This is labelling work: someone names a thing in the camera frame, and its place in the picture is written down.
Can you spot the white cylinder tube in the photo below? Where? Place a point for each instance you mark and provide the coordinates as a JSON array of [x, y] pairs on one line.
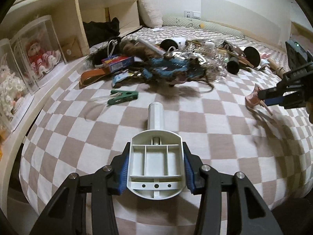
[[175, 43]]

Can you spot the wooden bedside shelf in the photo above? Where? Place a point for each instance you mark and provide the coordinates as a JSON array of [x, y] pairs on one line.
[[58, 25]]

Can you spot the wall power socket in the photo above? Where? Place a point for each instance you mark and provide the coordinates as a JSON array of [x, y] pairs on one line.
[[192, 14]]

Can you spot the doll in red dress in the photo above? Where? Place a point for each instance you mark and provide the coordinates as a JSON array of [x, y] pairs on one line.
[[41, 61]]

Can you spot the grey headboard panel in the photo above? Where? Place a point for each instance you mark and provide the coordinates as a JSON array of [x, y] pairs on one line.
[[238, 17]]

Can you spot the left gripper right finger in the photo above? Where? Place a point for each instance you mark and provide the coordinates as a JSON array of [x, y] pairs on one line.
[[247, 212]]

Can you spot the white doll in case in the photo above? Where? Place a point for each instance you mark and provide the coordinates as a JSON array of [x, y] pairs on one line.
[[13, 90]]

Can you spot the green bolster pillow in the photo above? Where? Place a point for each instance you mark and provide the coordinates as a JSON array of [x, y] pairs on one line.
[[199, 24]]

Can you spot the black clothing on shelf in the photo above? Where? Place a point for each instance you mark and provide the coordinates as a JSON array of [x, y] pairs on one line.
[[97, 32]]

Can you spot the green clothes peg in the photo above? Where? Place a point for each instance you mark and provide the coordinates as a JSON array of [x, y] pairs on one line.
[[121, 96]]

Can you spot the cardboard tube with twine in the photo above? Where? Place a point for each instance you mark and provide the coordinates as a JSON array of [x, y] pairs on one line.
[[278, 69]]

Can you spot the white rabbit figurine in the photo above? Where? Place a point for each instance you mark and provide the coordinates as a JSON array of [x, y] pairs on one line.
[[209, 46]]

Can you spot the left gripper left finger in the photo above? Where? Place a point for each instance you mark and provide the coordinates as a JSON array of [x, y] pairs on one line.
[[65, 213]]

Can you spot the round black mirror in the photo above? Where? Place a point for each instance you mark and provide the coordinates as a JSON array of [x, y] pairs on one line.
[[252, 55]]

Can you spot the white plastic handle tool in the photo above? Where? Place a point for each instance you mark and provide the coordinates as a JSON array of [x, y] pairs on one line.
[[156, 168]]

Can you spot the pink bunny phone stand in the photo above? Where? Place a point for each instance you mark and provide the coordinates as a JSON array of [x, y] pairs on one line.
[[265, 56]]

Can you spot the white fluffy pillow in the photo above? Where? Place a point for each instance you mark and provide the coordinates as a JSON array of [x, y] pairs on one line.
[[150, 14]]

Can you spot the person right hand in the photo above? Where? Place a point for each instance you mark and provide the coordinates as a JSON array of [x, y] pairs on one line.
[[309, 110]]

